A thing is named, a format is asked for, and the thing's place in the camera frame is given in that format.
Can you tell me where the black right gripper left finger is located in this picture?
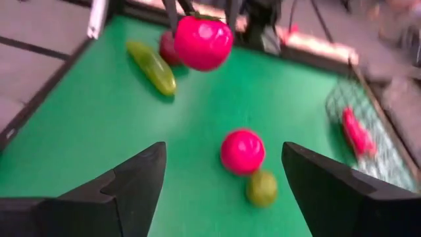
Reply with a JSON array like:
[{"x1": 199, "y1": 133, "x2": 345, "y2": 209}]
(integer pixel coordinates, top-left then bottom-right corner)
[{"x1": 0, "y1": 141, "x2": 167, "y2": 237}]

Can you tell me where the bronze wire basket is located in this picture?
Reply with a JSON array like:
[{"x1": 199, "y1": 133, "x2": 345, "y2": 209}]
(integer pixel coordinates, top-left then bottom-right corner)
[{"x1": 324, "y1": 77, "x2": 420, "y2": 194}]

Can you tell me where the green toy cucumber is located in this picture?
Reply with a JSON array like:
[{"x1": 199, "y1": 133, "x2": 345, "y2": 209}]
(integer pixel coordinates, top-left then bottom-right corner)
[{"x1": 126, "y1": 40, "x2": 178, "y2": 97}]

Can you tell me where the green table mat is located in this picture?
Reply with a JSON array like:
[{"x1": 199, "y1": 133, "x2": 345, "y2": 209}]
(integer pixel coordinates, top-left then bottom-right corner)
[{"x1": 0, "y1": 14, "x2": 420, "y2": 237}]

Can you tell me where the bright red toy apple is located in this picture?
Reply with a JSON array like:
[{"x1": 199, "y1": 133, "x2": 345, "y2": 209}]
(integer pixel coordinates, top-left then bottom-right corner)
[{"x1": 220, "y1": 128, "x2": 266, "y2": 176}]

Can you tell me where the red toy chili pepper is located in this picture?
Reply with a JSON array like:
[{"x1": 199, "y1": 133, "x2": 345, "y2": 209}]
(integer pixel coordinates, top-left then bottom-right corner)
[{"x1": 341, "y1": 106, "x2": 378, "y2": 157}]

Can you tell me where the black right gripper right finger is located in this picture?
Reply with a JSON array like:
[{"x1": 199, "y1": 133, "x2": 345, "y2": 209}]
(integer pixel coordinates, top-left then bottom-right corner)
[{"x1": 281, "y1": 141, "x2": 421, "y2": 237}]

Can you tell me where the dark red toy apple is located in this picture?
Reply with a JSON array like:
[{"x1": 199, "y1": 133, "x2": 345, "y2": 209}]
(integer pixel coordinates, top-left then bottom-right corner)
[{"x1": 159, "y1": 30, "x2": 182, "y2": 66}]

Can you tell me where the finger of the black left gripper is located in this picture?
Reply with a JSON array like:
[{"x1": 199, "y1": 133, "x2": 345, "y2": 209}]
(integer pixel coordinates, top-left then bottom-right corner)
[
  {"x1": 161, "y1": 0, "x2": 197, "y2": 34},
  {"x1": 225, "y1": 0, "x2": 243, "y2": 36}
]

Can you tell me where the red tomato with green stem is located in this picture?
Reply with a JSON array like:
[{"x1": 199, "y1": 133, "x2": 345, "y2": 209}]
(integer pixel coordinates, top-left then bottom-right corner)
[{"x1": 173, "y1": 13, "x2": 235, "y2": 72}]

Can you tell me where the white metal bracket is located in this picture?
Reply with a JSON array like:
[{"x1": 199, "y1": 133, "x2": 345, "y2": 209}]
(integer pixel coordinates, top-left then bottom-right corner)
[{"x1": 86, "y1": 0, "x2": 109, "y2": 40}]

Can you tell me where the toy lemon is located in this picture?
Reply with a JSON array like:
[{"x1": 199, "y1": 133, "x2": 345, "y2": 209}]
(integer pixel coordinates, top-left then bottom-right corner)
[{"x1": 246, "y1": 169, "x2": 279, "y2": 209}]

